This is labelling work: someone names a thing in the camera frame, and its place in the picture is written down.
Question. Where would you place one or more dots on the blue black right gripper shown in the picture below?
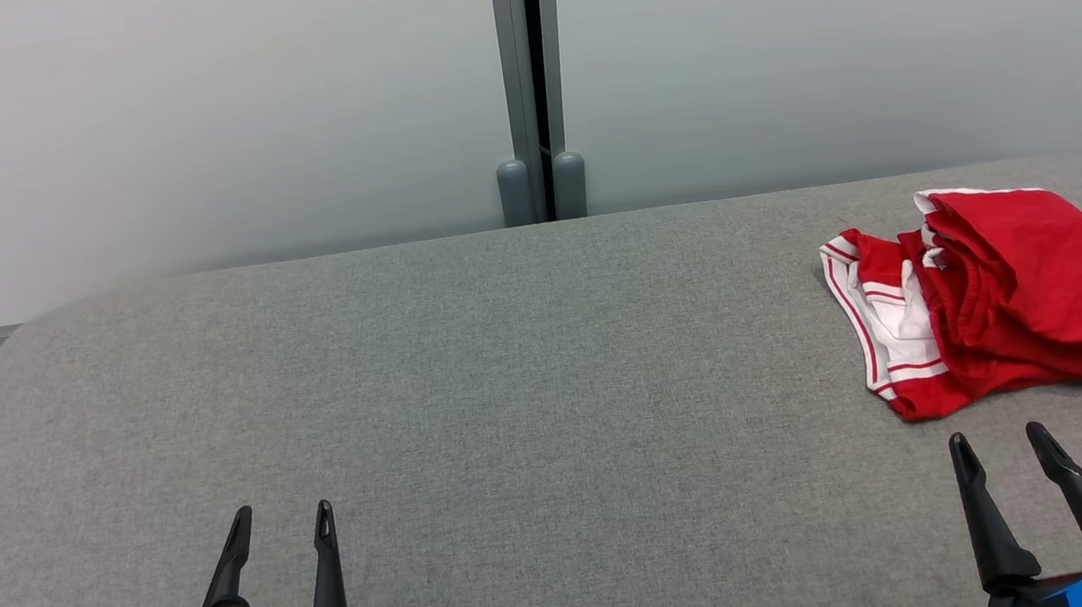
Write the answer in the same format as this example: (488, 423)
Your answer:
(1074, 594)

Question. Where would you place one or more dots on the red Bulls jersey shirt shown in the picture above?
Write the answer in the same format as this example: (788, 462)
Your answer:
(889, 317)

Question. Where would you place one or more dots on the red white-trimmed shorts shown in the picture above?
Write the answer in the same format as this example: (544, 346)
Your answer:
(1049, 260)

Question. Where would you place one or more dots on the grey metal partition post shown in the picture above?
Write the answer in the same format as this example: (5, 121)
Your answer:
(514, 65)

